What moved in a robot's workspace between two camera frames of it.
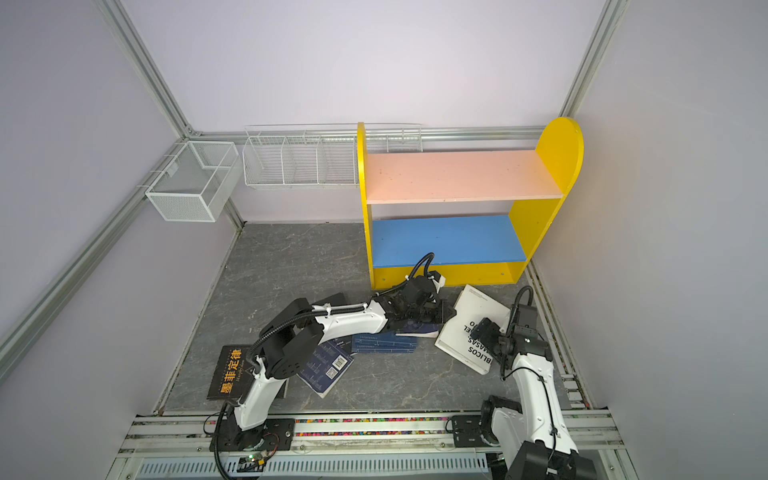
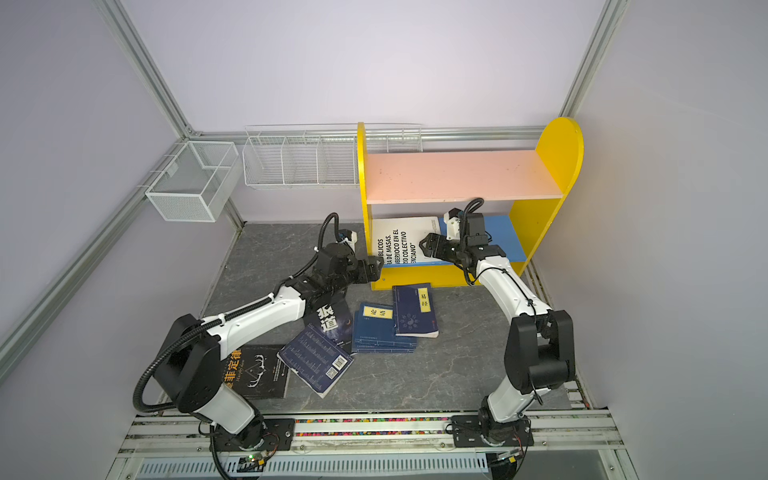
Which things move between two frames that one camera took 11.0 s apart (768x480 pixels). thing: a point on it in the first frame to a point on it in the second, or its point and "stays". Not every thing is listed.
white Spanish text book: [456, 335] to [397, 239]
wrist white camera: [438, 279] to [346, 235]
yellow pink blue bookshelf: [480, 214] stays
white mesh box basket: [193, 185] stays
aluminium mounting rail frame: [166, 447] stays
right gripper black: [486, 330] to [434, 240]
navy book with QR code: [326, 368] stays
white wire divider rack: [319, 155] stays
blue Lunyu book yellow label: [383, 343] stays
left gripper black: [443, 306] to [373, 269]
